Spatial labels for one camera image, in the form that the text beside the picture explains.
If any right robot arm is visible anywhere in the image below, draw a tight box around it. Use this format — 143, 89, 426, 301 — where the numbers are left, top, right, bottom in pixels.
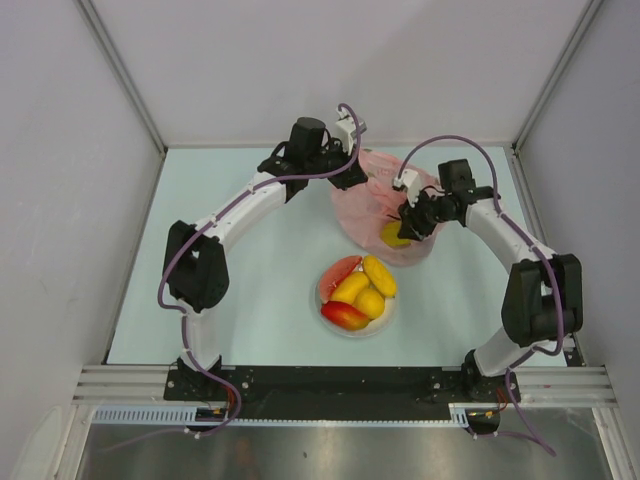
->
392, 159, 583, 401

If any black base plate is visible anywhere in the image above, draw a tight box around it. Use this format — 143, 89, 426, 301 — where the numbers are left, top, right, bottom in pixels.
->
163, 362, 520, 422

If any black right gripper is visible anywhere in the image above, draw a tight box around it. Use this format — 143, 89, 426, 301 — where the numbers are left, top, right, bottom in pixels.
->
398, 186, 456, 242

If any fake watermelon slice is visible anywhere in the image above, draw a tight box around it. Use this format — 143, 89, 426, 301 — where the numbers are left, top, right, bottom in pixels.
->
317, 255, 363, 303

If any white paper plate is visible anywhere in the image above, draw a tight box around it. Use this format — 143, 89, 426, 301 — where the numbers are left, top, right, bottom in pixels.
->
316, 255, 399, 338

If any yellow fake fruit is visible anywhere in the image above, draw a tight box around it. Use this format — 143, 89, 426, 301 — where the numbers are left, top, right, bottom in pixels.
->
362, 255, 397, 298

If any yellow fake mango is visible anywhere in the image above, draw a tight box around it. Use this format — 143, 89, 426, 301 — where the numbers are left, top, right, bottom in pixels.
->
330, 271, 370, 304

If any red fake mango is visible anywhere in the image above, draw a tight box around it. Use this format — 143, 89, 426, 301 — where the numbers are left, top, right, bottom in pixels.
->
320, 301, 370, 331

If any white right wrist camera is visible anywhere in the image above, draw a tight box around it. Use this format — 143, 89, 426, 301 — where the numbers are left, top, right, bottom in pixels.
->
392, 169, 423, 207

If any aluminium frame rail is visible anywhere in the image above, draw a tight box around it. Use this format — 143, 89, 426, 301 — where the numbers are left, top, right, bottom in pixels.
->
73, 0, 168, 159

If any pink plastic bag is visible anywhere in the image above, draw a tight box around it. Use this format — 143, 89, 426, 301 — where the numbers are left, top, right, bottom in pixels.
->
330, 150, 437, 267

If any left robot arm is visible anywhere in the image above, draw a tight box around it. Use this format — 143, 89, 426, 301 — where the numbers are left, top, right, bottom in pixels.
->
157, 105, 367, 400

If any purple cable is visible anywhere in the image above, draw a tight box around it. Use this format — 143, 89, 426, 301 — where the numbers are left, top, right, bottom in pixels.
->
397, 133, 557, 456
92, 103, 362, 454

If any yellow fake lemon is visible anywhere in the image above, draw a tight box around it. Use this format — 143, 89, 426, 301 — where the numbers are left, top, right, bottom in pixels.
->
380, 220, 411, 249

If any white cable duct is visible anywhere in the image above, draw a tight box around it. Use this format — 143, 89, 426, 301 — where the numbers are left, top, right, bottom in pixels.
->
93, 405, 228, 426

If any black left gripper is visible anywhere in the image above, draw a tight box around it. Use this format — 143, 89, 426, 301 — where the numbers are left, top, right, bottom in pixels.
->
306, 138, 368, 192

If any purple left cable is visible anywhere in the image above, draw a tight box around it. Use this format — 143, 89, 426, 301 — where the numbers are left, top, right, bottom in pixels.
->
92, 103, 362, 454

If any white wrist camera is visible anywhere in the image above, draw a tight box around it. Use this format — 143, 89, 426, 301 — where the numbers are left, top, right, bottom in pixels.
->
392, 169, 423, 207
334, 109, 367, 154

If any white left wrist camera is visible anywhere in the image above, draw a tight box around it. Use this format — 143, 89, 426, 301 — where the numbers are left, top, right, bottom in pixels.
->
334, 109, 367, 154

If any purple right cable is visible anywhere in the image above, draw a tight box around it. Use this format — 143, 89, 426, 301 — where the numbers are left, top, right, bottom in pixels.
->
397, 133, 557, 456

